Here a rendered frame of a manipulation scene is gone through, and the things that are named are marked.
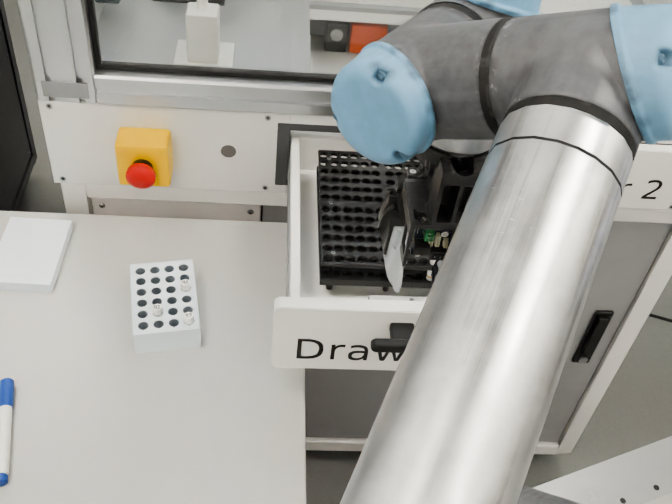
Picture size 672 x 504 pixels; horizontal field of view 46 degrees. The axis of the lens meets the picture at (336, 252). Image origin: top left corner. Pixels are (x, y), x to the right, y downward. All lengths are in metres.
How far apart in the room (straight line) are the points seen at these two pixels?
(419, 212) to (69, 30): 0.57
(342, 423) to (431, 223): 1.08
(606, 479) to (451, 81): 0.66
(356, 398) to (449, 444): 1.29
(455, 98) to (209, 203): 0.80
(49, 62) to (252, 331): 0.44
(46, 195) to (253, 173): 1.35
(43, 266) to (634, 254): 0.94
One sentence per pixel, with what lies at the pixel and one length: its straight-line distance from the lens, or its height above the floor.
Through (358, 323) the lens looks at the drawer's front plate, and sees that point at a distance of 0.91.
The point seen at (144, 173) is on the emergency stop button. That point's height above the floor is 0.89.
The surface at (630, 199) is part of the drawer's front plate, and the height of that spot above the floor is 0.84.
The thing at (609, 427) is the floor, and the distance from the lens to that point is 2.08.
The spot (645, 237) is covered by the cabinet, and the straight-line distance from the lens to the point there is 1.42.
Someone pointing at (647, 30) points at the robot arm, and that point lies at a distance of 0.46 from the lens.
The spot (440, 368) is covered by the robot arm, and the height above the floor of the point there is 1.31.
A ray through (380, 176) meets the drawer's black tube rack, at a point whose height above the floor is 0.90.
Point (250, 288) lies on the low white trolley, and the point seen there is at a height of 0.76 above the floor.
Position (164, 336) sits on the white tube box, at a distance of 1.04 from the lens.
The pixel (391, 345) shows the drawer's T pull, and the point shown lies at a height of 0.91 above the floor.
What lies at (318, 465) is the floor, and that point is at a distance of 1.85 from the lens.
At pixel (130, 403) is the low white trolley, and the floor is 0.76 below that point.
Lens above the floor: 1.60
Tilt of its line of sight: 45 degrees down
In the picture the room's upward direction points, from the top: 7 degrees clockwise
